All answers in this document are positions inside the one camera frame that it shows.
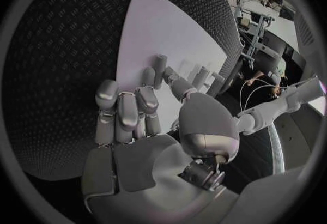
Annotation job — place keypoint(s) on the grey cylinder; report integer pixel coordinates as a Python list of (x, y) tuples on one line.
[(201, 75), (218, 80), (161, 68)]

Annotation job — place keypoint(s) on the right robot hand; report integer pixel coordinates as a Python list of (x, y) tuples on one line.
[(143, 162)]

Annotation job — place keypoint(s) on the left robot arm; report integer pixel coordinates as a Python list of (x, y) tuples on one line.
[(268, 113)]

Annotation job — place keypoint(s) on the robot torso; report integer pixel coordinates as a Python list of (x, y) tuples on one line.
[(299, 138)]

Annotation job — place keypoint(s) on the person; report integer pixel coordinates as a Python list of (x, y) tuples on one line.
[(275, 73)]

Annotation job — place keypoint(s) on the metal frame rack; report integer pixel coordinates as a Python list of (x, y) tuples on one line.
[(258, 34)]

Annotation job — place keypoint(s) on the white task board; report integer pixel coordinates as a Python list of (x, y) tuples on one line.
[(163, 31)]

